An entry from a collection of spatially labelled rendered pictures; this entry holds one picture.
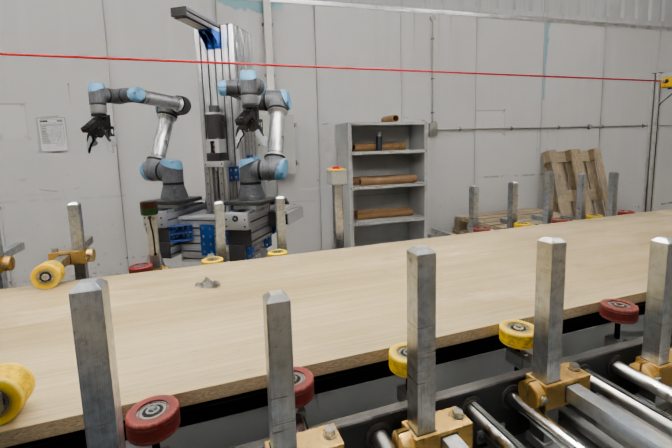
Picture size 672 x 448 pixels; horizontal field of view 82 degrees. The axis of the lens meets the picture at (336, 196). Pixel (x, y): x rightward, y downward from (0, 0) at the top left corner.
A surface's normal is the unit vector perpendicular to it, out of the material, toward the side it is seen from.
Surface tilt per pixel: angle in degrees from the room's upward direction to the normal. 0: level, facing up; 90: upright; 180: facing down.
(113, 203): 90
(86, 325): 90
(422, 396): 90
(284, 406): 90
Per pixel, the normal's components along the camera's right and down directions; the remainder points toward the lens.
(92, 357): 0.33, 0.11
